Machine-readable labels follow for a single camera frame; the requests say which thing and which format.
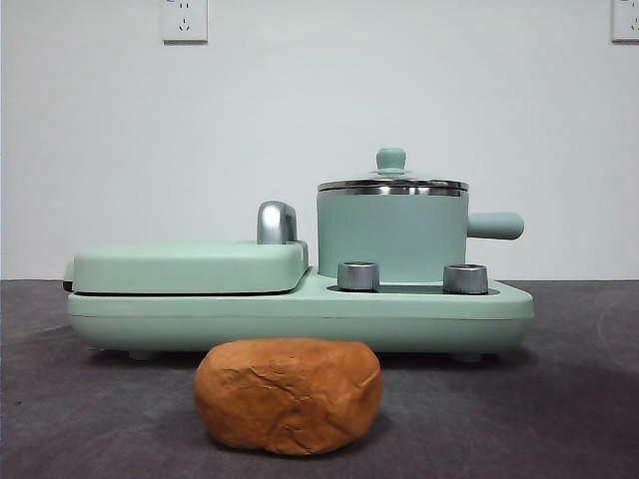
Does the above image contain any glass pot lid green knob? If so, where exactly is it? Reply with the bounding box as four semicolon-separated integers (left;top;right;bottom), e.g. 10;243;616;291
317;146;470;194

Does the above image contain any silver cover handle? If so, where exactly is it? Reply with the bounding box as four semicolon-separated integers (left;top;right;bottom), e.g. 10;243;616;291
256;200;301;245

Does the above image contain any mint green steamer pot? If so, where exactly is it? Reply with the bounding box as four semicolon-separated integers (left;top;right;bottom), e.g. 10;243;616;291
316;187;525;280

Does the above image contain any white wall socket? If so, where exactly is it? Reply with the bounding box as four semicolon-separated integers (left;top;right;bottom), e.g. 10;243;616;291
161;0;209;45
611;0;639;44

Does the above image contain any mint green breakfast machine base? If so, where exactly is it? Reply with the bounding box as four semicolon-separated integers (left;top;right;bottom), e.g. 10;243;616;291
67;263;535;362

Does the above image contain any silver control knob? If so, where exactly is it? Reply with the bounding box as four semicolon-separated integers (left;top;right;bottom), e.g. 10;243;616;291
336;260;380;292
442;262;489;295

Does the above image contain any brown potato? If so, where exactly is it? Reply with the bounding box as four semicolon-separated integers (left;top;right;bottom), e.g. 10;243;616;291
192;336;383;457

